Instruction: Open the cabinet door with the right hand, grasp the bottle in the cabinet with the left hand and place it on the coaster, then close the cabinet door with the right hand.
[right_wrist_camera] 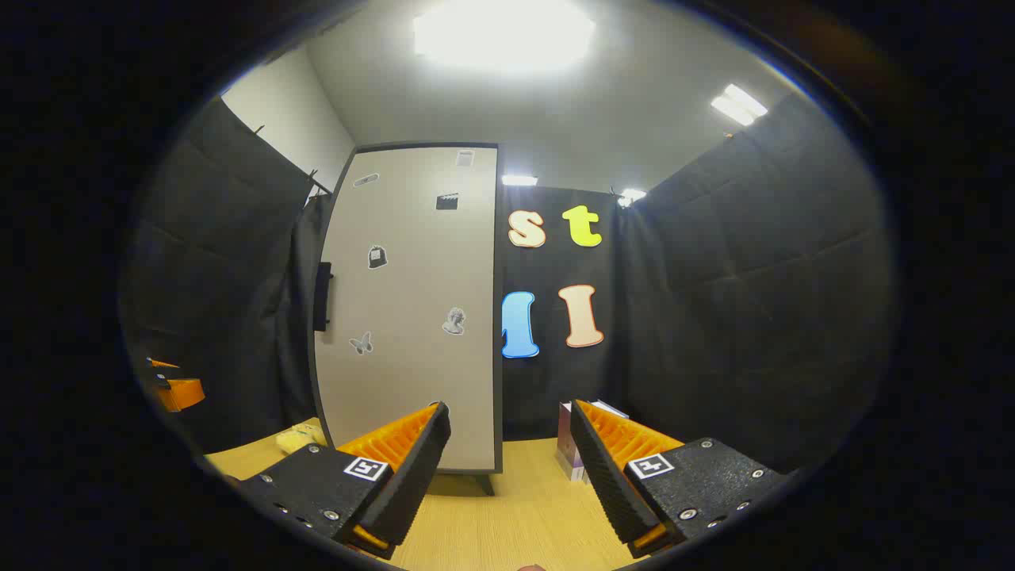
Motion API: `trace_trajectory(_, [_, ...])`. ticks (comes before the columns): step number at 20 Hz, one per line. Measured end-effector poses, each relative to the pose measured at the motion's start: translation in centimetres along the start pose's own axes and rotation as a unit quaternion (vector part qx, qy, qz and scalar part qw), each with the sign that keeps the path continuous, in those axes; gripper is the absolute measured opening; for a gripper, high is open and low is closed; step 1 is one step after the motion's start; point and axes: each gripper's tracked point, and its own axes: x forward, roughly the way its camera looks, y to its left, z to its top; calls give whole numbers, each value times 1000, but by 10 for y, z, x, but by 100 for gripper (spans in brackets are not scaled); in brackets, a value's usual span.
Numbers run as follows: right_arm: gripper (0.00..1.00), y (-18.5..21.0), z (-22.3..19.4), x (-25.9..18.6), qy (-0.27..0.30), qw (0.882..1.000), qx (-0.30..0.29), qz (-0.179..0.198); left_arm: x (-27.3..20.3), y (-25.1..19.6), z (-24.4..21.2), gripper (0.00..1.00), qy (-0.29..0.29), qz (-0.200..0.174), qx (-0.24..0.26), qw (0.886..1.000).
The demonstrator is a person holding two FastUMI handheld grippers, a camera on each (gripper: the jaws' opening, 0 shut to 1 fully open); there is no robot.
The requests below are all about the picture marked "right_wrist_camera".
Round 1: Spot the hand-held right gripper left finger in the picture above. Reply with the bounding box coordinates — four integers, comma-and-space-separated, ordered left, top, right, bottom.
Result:
238, 400, 453, 561

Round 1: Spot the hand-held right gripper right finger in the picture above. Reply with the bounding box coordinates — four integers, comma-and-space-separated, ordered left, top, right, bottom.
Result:
569, 398, 794, 559

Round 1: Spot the yellow coaster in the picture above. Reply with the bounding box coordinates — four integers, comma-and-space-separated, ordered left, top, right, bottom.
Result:
276, 423, 327, 455

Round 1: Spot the grey cabinet door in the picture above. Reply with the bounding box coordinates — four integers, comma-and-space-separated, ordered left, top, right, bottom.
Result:
315, 148, 499, 474

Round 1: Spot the black door handle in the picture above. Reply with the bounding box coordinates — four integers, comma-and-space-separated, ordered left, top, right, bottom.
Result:
313, 262, 335, 332

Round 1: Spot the book with purple cover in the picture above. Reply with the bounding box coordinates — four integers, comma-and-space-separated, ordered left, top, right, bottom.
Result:
557, 401, 588, 483

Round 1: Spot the black backdrop cloth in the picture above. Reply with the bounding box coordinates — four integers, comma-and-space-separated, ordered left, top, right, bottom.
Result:
119, 91, 897, 477

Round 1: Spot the double ceiling light panel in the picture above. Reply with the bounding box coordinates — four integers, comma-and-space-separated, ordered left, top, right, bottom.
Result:
710, 83, 769, 127

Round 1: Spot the large ceiling light panel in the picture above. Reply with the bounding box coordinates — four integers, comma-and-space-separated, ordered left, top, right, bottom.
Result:
412, 0, 596, 74

